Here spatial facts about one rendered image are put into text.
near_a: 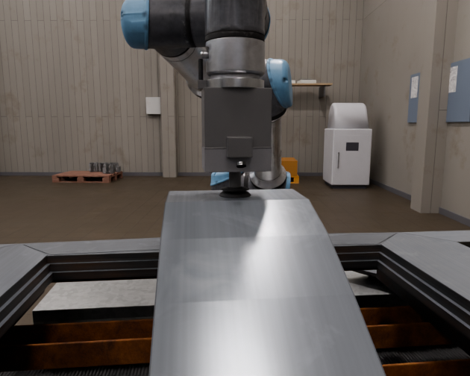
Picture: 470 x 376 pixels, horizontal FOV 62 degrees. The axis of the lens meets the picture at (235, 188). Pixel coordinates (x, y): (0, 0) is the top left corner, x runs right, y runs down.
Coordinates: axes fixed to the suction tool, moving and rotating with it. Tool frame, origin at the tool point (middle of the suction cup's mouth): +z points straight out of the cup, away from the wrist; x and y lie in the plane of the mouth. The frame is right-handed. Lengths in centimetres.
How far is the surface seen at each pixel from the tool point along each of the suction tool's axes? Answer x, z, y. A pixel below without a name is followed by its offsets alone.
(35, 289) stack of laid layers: 19.6, 18.9, -33.6
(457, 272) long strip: 9.0, 15.7, 41.6
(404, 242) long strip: 27, 16, 42
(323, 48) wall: 774, -165, 299
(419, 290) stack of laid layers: 9.5, 18.9, 34.8
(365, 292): 42, 34, 41
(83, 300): 47, 34, -33
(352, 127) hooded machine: 601, -3, 293
